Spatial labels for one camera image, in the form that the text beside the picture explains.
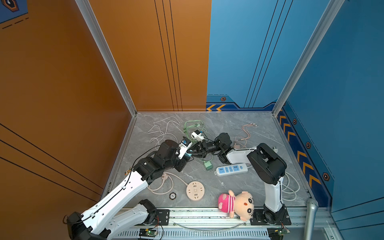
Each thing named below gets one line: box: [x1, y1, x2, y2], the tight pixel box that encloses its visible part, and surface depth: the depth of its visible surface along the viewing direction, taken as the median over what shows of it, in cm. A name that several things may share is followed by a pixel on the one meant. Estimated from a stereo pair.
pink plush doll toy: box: [218, 189, 255, 222], surface depth 73 cm
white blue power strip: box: [214, 163, 248, 177], surface depth 88 cm
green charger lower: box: [204, 161, 213, 171], surface depth 91 cm
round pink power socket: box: [186, 181, 205, 201], surface depth 81 cm
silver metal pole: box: [303, 198, 319, 240], surface depth 72 cm
